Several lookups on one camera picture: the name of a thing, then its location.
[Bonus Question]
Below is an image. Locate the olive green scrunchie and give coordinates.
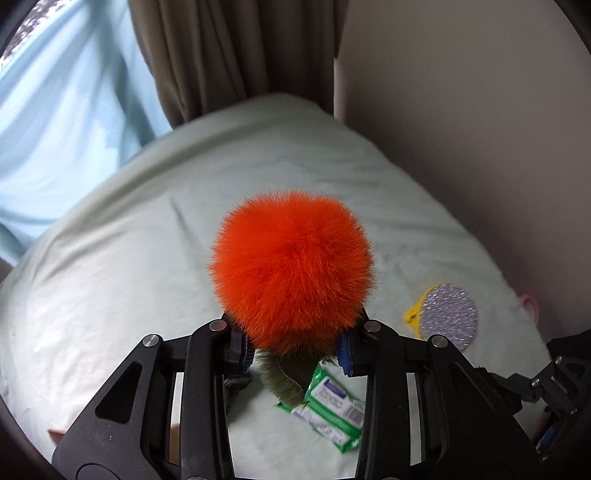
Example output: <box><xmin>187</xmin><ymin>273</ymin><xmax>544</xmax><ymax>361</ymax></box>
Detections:
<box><xmin>255</xmin><ymin>348</ymin><xmax>336</xmax><ymax>403</ymax></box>

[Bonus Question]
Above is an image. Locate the pink hair tie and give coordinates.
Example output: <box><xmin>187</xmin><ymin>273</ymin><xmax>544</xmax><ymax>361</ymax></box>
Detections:
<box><xmin>519</xmin><ymin>292</ymin><xmax>541</xmax><ymax>325</ymax></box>

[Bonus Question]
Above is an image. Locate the pale green bed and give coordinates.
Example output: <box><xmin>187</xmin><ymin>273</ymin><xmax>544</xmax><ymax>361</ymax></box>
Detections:
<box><xmin>0</xmin><ymin>91</ymin><xmax>542</xmax><ymax>480</ymax></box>

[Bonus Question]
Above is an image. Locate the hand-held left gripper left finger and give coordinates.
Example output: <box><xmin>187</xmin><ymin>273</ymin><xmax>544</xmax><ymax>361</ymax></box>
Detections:
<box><xmin>52</xmin><ymin>318</ymin><xmax>256</xmax><ymax>480</ymax></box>

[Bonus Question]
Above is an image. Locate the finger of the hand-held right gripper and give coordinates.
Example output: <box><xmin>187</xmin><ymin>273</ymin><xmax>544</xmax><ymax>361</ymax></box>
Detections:
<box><xmin>534</xmin><ymin>411</ymin><xmax>578</xmax><ymax>462</ymax></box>
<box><xmin>478</xmin><ymin>354</ymin><xmax>581</xmax><ymax>418</ymax></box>

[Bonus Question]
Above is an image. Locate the green wet wipes packet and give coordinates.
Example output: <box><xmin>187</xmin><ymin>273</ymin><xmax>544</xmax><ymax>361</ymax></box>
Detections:
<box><xmin>303</xmin><ymin>361</ymin><xmax>366</xmax><ymax>429</ymax></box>
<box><xmin>276</xmin><ymin>401</ymin><xmax>363</xmax><ymax>455</ymax></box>

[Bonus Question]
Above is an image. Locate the silver round yellow-edged scrubber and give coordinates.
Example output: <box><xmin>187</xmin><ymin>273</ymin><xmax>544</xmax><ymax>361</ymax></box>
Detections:
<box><xmin>403</xmin><ymin>281</ymin><xmax>479</xmax><ymax>354</ymax></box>

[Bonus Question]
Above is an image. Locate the orange fluffy pompom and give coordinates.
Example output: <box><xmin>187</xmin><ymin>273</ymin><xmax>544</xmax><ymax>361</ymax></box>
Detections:
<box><xmin>206</xmin><ymin>188</ymin><xmax>377</xmax><ymax>354</ymax></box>

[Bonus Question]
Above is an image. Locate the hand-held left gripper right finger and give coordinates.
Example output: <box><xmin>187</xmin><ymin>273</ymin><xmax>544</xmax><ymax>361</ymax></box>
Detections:
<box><xmin>336</xmin><ymin>318</ymin><xmax>541</xmax><ymax>480</ymax></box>

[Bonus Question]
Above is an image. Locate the brown curtain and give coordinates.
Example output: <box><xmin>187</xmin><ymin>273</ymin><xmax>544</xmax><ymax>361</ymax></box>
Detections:
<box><xmin>128</xmin><ymin>0</ymin><xmax>347</xmax><ymax>130</ymax></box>

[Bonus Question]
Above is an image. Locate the light blue sheer curtain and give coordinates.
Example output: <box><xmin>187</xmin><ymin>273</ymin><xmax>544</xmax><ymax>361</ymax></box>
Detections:
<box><xmin>0</xmin><ymin>0</ymin><xmax>172</xmax><ymax>268</ymax></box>

